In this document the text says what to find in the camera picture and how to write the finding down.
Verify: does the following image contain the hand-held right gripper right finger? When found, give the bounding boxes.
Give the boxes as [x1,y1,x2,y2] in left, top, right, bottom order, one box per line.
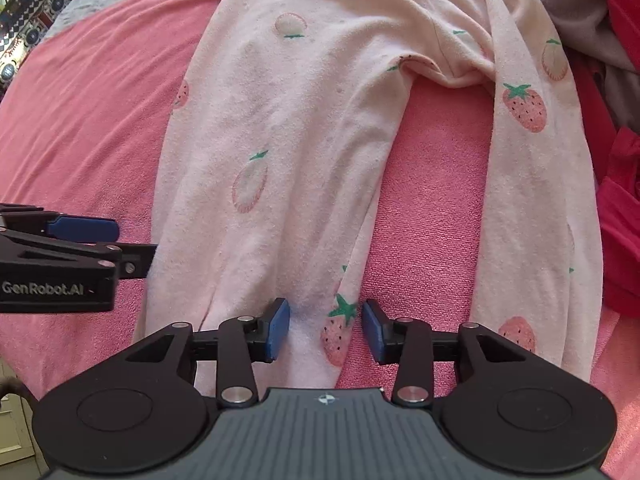
[361,299,536,407]

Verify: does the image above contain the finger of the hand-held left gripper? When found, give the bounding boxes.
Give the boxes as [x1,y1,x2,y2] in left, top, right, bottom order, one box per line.
[0,203,121,242]
[75,243,159,279]

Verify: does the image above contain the pink strawberry print pants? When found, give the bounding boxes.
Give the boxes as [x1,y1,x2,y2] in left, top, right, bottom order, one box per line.
[135,0,603,391]

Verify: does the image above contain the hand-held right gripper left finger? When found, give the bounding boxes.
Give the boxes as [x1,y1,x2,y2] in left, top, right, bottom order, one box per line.
[122,297,292,407]

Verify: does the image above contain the mauve garment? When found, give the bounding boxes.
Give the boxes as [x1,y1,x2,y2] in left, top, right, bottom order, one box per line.
[520,0,640,131]

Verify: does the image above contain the coral pink blanket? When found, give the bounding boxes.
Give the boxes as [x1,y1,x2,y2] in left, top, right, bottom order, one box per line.
[0,0,640,480]

